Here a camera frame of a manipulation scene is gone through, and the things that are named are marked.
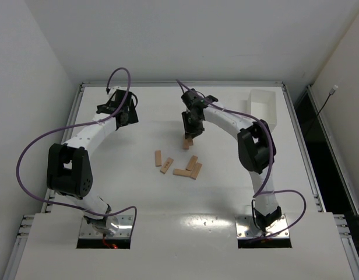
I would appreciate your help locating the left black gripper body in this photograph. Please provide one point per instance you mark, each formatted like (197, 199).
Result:
(127, 115)

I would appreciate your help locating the wood block one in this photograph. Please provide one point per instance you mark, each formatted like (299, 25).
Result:
(185, 144)

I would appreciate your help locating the wood block seven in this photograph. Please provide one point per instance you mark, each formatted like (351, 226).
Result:
(183, 173)

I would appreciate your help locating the white plastic box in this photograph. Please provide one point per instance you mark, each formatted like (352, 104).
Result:
(262, 105)

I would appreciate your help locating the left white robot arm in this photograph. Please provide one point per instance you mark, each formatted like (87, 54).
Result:
(69, 170)

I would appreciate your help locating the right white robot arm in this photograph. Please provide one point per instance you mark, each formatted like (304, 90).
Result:
(256, 149)

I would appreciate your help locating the wood block three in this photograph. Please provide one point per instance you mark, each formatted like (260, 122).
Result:
(192, 162)

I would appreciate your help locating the wood block four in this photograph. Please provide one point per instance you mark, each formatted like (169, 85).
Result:
(195, 171)

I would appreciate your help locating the wood block six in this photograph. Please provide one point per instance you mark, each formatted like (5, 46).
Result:
(158, 159)

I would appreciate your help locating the wood block five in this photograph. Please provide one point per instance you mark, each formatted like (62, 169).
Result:
(166, 165)

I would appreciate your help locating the white front cover panel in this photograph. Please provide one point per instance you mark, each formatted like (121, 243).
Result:
(183, 247)

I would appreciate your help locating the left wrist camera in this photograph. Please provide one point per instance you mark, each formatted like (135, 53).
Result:
(111, 90)

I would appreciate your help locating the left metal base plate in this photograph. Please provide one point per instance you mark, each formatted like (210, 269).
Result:
(115, 227)

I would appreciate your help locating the metal base plate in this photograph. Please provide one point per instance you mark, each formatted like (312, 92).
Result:
(115, 227)
(246, 228)

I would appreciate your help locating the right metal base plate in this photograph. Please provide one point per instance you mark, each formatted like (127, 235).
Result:
(246, 228)

